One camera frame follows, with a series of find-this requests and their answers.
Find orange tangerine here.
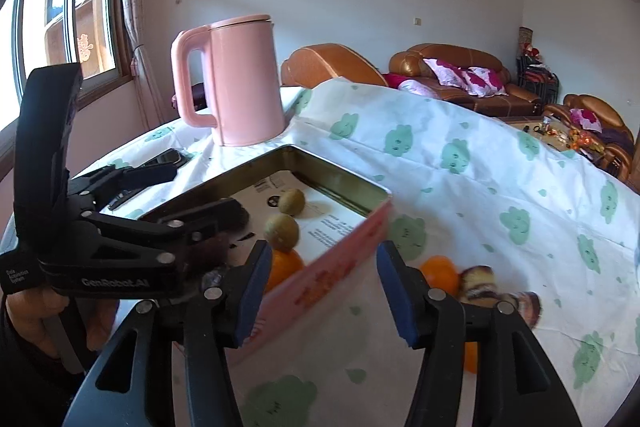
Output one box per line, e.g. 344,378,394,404
419,256,460,298
264,249,305,294
464,341,478,375

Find purple swirl cake roll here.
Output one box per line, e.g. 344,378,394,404
459,265,498,308

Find left hand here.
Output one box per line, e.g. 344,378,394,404
6,287,119,358

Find black smartphone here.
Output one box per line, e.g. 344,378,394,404
107,148,191,210

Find small brown kiwi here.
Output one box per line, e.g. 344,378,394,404
278,188,306,217

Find pink tin box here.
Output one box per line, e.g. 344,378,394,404
142,145,392,365

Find cloud pattern tablecloth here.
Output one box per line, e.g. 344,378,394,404
105,79,639,426

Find pink electric kettle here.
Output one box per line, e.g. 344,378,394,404
171,14,285,146

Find brown sofa armrest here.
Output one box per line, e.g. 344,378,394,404
281,43,387,89

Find coffee table with items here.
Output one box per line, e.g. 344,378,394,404
499,116,605,162

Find brown leather long sofa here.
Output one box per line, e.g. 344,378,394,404
388,43,542,117

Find brown leather armchair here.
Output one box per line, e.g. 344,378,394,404
542,94,636,182

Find beige curtain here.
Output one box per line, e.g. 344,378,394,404
122,0,167,129

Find stacked chairs in corner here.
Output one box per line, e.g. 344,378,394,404
516,26,560,104

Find window with frame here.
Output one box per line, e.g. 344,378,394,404
1,0,124,129

